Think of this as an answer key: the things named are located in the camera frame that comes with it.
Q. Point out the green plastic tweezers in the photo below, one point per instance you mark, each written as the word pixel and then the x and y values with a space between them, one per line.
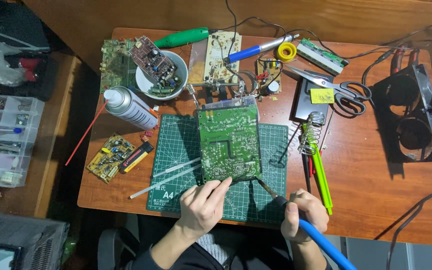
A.
pixel 321 176

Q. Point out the person's right hand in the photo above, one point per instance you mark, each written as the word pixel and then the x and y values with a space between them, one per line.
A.
pixel 308 219

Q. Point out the clear compartment organizer box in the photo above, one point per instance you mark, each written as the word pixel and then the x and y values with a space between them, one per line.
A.
pixel 4 140

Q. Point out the narrow green white circuit board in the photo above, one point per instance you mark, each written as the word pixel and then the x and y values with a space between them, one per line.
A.
pixel 320 56

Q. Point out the beige circuit board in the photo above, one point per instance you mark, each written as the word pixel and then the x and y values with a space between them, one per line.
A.
pixel 218 52

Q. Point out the large green circuit board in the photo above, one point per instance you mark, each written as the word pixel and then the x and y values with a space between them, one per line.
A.
pixel 229 142

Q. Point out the person's dark clothing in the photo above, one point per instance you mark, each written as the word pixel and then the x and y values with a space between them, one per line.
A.
pixel 246 251

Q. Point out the yellow tape roll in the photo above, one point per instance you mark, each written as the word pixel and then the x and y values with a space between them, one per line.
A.
pixel 286 51

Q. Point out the yellow sponge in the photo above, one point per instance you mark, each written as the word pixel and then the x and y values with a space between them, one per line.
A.
pixel 321 96

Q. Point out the metal coil iron holder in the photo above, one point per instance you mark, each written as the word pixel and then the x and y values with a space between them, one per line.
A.
pixel 311 133

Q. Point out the small brown capacitor circuit board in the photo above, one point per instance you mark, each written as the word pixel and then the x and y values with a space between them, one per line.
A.
pixel 270 80

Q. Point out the white spray can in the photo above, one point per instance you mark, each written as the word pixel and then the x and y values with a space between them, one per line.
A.
pixel 133 108

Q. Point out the wooden side table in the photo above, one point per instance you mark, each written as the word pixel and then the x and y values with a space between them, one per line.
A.
pixel 51 150

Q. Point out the dirty green circuit board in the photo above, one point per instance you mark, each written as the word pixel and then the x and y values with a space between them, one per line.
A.
pixel 116 63

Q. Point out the white bowl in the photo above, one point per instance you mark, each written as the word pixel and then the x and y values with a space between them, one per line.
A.
pixel 144 80

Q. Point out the long white plastic stick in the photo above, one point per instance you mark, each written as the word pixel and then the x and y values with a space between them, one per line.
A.
pixel 163 183

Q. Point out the black monitor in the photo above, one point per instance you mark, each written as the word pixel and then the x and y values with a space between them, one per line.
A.
pixel 17 240

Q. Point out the green rotary tool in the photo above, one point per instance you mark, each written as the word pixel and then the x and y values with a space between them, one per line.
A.
pixel 182 37

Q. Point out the red spray straw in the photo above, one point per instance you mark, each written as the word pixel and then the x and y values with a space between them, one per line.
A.
pixel 85 138

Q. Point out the person's left hand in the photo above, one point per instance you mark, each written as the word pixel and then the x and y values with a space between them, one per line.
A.
pixel 197 208

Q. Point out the yellow circuit board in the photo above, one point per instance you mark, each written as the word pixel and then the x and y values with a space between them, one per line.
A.
pixel 109 157

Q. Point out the black double fan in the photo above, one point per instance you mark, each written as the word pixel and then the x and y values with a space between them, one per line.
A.
pixel 407 112

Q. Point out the small red component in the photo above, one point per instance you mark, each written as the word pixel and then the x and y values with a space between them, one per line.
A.
pixel 148 133

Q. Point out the black chair armrest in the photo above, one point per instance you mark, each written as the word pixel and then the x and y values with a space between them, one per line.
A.
pixel 113 247

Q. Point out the black red probe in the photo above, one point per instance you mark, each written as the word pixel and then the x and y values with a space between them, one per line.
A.
pixel 307 174

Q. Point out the short white plastic stick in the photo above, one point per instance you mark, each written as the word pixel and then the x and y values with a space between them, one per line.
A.
pixel 176 167

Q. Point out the green cutting mat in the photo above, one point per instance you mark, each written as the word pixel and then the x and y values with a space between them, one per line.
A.
pixel 174 150

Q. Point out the blue silver desoldering pump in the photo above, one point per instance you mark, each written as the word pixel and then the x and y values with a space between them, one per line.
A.
pixel 253 50

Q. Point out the black yellow lighter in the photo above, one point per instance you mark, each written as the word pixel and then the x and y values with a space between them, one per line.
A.
pixel 136 157

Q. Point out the metal helping hands stand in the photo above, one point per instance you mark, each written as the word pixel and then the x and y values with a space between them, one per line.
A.
pixel 216 84

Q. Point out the clear plastic box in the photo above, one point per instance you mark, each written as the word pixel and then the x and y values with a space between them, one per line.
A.
pixel 234 102

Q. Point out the black bag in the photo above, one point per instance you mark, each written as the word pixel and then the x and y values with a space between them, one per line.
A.
pixel 9 22

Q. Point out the black soldering stand base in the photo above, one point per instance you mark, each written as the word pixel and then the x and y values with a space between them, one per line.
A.
pixel 306 107

